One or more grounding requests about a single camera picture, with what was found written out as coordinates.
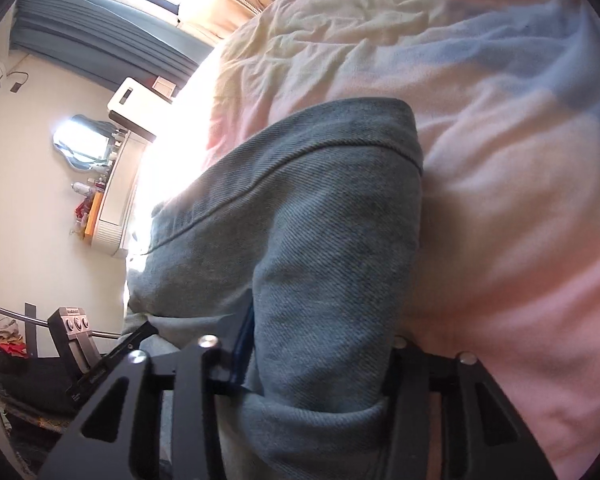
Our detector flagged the white dressing table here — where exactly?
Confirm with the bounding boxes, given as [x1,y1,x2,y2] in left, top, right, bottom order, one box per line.
[90,132,148,259]

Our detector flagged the metal clothes rack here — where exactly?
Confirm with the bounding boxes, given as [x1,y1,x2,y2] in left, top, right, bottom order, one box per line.
[0,304,119,476]

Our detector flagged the orange tray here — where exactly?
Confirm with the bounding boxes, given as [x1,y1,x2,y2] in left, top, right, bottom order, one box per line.
[84,191,104,244]

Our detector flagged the beige hanging garment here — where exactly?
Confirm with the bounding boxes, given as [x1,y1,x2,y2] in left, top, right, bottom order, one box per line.
[176,0,274,47]

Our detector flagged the white backed chair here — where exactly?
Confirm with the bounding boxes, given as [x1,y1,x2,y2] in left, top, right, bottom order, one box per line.
[107,77,175,143]

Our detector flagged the blue denim jeans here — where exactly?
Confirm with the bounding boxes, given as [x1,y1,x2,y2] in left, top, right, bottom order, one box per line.
[123,98,422,479]

